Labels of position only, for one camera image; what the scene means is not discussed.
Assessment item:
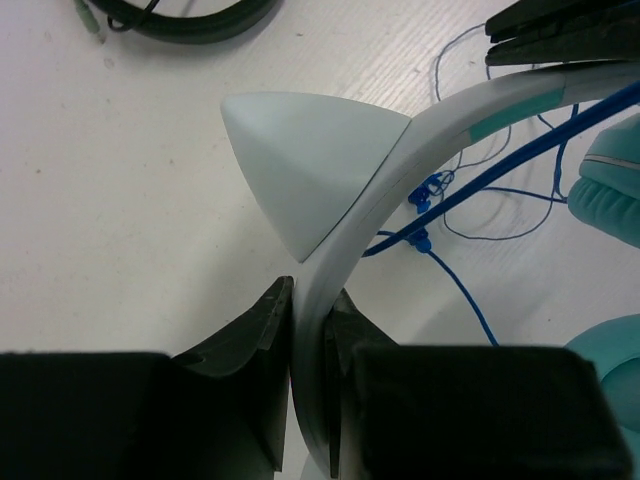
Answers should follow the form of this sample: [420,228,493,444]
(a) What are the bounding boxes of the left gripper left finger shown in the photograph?
[1,276,293,479]

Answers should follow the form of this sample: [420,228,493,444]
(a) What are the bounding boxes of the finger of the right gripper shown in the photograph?
[485,0,639,40]
[485,37,639,66]

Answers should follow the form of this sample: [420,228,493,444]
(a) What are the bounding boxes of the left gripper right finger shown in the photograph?
[324,293,630,479]

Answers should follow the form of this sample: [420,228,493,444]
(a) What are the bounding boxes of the blue headphone cable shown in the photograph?
[362,19,640,349]

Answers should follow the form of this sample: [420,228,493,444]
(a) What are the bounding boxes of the teal cat-ear headphones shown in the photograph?
[221,62,639,471]

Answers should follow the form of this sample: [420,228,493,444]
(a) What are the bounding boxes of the black headphones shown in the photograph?
[72,0,277,45]

